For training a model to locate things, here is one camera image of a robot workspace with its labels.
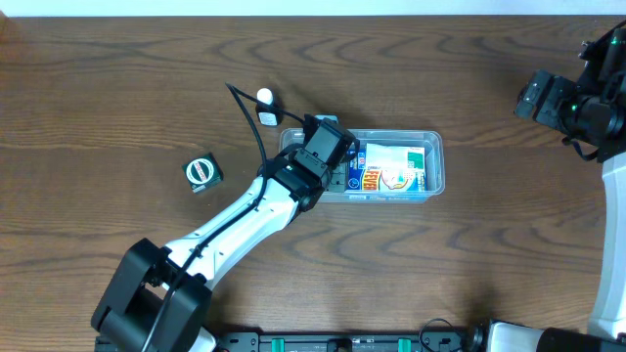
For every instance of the clear plastic container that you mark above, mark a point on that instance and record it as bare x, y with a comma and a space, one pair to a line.
434, 165

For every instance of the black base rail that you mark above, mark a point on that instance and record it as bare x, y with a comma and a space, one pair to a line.
437, 339

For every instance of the blue Kool Fever box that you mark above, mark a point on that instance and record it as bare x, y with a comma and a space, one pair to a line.
364, 178

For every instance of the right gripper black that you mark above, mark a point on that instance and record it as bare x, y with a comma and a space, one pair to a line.
530, 94

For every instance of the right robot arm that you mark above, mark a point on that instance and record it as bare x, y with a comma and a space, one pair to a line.
606, 325

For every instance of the green Zam-Buk box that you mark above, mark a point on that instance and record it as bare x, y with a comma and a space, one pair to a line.
203, 173

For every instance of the dark bottle white cap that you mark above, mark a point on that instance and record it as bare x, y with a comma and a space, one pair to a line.
266, 108

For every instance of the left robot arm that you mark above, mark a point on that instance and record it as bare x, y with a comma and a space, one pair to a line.
158, 296

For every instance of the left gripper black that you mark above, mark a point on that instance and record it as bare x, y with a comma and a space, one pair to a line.
345, 162

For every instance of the white green medicine box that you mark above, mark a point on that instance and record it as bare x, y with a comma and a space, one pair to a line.
395, 158

